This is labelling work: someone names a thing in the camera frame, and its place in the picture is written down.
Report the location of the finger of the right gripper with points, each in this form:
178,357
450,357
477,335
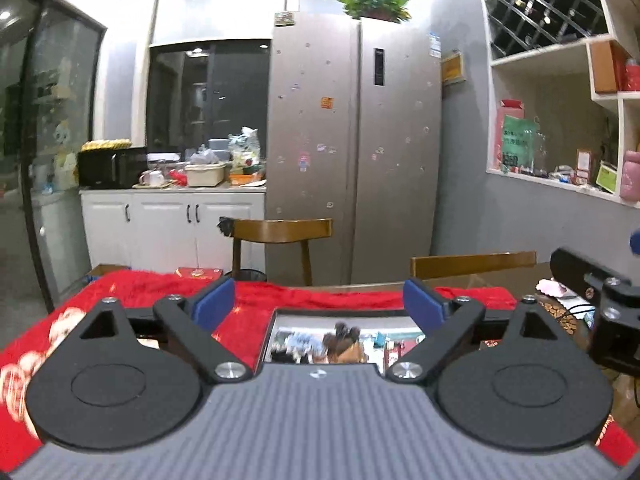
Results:
634,242

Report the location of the green sign on shelf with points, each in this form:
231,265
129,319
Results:
518,143

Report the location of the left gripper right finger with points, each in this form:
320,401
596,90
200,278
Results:
447,324

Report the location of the potted green plant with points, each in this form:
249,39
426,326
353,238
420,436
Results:
394,11

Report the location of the black shallow cardboard box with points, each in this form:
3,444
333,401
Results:
295,336

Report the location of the black microwave oven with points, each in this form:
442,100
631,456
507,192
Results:
111,168

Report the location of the red bear print blanket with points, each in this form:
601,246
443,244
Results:
96,392

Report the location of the brown knitted hair bow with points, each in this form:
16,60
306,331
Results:
343,345

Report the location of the wooden chair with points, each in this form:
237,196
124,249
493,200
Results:
273,232
431,267

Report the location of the pink bottle on shelf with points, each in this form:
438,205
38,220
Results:
630,179

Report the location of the white wall shelf unit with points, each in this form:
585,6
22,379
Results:
562,64

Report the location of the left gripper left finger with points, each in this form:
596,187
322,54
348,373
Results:
190,322

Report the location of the silver double door refrigerator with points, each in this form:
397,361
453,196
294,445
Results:
353,136

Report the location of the beige plastic basin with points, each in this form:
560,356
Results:
205,175

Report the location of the wooden chair right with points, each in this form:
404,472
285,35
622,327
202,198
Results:
431,267

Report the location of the white kitchen cabinet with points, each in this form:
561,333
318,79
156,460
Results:
164,229

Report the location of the wooden chair left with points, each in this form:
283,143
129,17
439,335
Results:
273,232

